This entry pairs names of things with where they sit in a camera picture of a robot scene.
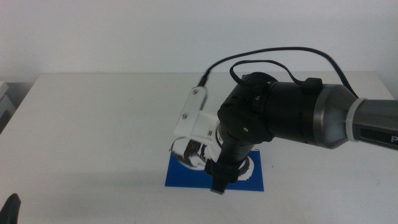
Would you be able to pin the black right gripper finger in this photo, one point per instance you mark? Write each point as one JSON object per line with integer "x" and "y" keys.
{"x": 219, "y": 186}

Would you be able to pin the black and white sneaker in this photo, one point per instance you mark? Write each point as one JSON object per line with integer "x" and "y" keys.
{"x": 192, "y": 155}

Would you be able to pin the black and grey right robot arm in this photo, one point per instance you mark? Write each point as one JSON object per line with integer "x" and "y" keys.
{"x": 295, "y": 112}

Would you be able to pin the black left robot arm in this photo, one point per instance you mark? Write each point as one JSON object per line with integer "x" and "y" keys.
{"x": 11, "y": 210}

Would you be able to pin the blue rectangular mat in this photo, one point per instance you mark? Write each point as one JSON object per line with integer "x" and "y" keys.
{"x": 186, "y": 180}

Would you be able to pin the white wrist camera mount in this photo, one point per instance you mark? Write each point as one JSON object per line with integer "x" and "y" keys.
{"x": 199, "y": 124}

